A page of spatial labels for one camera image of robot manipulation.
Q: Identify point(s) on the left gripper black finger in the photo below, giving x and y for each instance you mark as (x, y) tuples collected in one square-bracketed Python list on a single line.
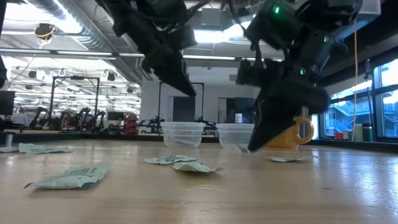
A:
[(175, 74)]

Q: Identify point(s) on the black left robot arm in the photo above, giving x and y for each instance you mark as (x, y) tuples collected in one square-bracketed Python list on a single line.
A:
[(130, 9)]

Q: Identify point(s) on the amber translucent mug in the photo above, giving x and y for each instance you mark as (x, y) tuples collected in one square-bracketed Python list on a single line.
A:
[(290, 137)]

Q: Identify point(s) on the black background rig frame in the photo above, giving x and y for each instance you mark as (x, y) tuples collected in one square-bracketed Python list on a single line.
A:
[(74, 77), (202, 102)]

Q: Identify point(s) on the person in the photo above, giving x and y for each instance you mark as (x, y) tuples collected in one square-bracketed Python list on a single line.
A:
[(20, 119)]

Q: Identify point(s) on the red background cart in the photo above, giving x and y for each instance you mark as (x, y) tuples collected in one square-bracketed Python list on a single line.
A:
[(130, 124)]

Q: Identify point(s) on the small red object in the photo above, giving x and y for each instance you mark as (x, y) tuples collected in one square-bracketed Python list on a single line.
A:
[(339, 136)]

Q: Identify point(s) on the silver ceiling duct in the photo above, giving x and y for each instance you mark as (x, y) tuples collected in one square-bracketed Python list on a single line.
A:
[(93, 37)]

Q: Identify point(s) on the light green cup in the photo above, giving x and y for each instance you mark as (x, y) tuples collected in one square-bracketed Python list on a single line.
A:
[(358, 132)]

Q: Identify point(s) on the long ceiling light fixture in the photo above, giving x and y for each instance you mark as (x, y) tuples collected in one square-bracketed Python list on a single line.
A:
[(84, 53)]

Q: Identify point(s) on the black computer monitor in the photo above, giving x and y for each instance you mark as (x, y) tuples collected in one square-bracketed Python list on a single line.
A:
[(6, 102)]

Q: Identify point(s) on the background black robot arm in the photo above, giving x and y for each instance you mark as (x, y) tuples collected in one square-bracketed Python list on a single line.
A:
[(84, 118), (42, 116)]

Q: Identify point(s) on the green white sweetener packet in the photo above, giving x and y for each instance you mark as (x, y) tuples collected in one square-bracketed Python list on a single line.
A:
[(40, 148), (243, 148), (71, 177), (192, 167), (289, 159), (169, 159), (7, 149)]

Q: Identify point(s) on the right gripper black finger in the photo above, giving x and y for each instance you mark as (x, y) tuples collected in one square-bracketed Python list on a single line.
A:
[(280, 109)]

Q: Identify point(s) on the dark green tumbler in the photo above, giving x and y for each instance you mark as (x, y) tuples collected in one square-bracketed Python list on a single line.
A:
[(367, 132)]

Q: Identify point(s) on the clear plastic cup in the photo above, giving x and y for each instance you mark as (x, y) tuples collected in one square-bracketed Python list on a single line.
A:
[(182, 130), (233, 132)]

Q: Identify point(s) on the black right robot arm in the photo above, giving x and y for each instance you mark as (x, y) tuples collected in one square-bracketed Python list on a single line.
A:
[(280, 28)]

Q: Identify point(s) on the white bottle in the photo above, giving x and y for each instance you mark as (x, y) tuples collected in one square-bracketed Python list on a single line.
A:
[(238, 118)]

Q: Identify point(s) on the grey ceiling box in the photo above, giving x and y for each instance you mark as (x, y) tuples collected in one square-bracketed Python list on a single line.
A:
[(211, 17)]

